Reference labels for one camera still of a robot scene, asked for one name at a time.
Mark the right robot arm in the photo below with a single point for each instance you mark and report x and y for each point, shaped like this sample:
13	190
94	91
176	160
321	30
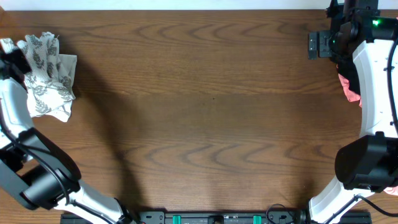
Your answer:
363	44

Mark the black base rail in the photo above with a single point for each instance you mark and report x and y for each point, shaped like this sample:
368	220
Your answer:
273	216

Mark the white fern print dress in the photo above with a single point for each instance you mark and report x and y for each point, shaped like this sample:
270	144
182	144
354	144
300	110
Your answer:
46	44

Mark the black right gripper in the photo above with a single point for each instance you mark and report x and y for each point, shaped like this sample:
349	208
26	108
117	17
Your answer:
315	45

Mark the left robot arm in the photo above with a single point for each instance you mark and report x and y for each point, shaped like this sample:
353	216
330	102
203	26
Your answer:
34	170

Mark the black garment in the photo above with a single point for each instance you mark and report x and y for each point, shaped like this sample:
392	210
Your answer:
347	69

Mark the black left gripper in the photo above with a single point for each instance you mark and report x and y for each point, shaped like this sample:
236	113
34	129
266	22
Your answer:
15	64

